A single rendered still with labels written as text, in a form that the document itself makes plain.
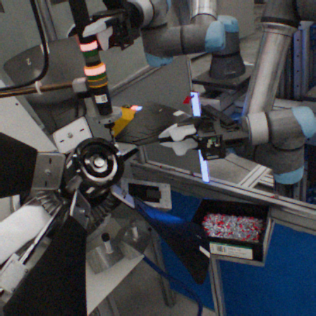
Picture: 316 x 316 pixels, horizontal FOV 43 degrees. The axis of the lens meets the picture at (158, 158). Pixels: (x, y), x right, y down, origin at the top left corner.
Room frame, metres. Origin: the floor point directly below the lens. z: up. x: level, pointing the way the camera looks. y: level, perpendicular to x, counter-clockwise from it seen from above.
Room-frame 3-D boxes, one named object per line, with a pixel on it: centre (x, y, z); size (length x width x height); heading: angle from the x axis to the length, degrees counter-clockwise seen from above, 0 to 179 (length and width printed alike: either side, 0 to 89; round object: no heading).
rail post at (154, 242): (1.34, 0.08, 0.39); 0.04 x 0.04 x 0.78; 46
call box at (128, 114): (1.31, 0.06, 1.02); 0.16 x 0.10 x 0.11; 46
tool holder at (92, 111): (0.85, 0.11, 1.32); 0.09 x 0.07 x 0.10; 81
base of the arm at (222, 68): (1.60, -0.36, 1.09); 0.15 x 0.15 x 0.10
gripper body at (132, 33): (0.95, 0.03, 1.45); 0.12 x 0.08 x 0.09; 146
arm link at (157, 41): (1.08, -0.07, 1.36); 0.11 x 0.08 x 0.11; 72
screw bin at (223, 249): (0.87, -0.17, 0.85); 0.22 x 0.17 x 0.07; 62
